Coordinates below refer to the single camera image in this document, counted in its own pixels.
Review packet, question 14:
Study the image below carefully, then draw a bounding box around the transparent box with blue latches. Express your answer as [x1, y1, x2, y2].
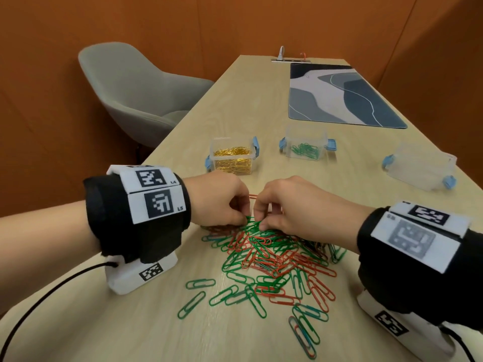
[381, 143, 458, 192]
[205, 136, 261, 176]
[279, 126, 337, 161]

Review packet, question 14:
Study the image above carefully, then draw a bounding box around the grey shell chair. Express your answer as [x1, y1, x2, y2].
[78, 42, 215, 149]

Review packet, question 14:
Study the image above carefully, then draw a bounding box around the black right wrist strap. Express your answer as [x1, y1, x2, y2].
[356, 207, 483, 332]

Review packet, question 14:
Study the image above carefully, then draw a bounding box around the person's right hand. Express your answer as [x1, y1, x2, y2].
[253, 175, 374, 255]

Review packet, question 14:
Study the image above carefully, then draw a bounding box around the sorted heap of green clips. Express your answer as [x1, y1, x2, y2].
[290, 143, 321, 159]

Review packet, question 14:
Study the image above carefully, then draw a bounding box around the blue patterned desk mat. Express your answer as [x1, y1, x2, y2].
[288, 63, 408, 129]

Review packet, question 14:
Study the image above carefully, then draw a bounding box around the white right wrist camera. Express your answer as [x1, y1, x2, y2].
[356, 290, 468, 362]

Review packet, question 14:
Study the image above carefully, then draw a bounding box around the black camera cable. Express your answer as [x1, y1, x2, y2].
[0, 261, 118, 362]
[439, 324, 476, 362]

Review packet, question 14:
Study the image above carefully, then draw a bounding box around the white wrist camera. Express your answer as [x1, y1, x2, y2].
[105, 250, 179, 296]
[356, 290, 468, 362]

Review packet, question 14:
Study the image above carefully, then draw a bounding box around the sorted heap of gold clips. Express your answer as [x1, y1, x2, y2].
[213, 146, 253, 174]

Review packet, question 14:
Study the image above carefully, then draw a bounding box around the black wrist strap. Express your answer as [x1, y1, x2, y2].
[356, 207, 483, 332]
[83, 173, 192, 265]

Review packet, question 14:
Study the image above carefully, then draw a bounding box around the white marker band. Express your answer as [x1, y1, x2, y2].
[106, 164, 188, 225]
[370, 201, 471, 275]

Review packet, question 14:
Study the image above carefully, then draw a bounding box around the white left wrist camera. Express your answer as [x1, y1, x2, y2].
[105, 250, 179, 296]

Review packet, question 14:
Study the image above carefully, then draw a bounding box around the person's left forearm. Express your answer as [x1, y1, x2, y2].
[0, 199, 103, 319]

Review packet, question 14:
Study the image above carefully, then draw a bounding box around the person's left hand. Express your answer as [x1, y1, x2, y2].
[184, 171, 252, 227]

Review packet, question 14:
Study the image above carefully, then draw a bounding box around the white right marker band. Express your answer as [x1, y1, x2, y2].
[370, 201, 471, 275]

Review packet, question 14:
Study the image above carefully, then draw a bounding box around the white left marker band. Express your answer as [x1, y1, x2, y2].
[106, 164, 188, 225]

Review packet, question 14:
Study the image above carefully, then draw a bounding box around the black left wrist strap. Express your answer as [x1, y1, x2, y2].
[83, 173, 192, 265]

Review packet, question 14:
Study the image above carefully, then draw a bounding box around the pile of colored paper clips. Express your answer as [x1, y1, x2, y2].
[177, 194, 348, 360]

